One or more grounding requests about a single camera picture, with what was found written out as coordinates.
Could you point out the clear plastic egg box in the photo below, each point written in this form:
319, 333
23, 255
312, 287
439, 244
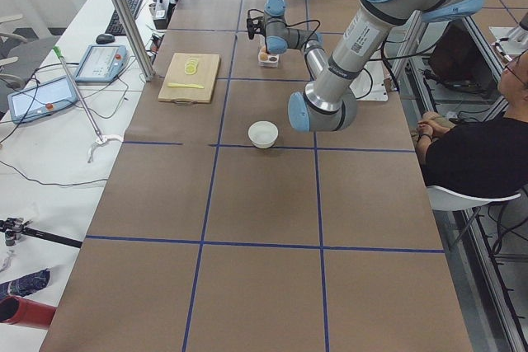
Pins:
271, 62

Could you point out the yellow plastic knife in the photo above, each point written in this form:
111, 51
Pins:
185, 85

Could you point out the bamboo cutting board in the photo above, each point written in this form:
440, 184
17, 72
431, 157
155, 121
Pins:
190, 78

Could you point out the white chair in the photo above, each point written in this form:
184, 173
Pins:
443, 201

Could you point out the white bowl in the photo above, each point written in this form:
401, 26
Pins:
263, 134

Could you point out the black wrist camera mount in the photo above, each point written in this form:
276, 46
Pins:
253, 24

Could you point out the black tripod clamp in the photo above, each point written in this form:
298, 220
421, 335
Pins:
15, 228

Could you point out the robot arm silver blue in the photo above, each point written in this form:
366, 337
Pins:
327, 103

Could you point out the long metal rod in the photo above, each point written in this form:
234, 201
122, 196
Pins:
70, 78

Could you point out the teach pendant far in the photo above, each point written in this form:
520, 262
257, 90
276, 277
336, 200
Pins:
101, 64

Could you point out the teach pendant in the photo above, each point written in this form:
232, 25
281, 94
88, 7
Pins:
42, 100
101, 64

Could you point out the folded dark blue umbrella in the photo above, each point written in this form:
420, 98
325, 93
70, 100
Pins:
26, 285

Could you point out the black computer mouse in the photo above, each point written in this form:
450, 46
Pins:
105, 38

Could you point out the aluminium frame post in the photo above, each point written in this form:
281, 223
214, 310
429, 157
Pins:
134, 38

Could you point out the red cylinder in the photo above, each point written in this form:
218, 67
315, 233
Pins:
19, 311

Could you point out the seated person black shirt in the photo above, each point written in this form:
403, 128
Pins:
482, 159

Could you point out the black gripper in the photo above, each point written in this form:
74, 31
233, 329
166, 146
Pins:
271, 53

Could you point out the teach pendant near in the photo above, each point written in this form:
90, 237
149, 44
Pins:
42, 100

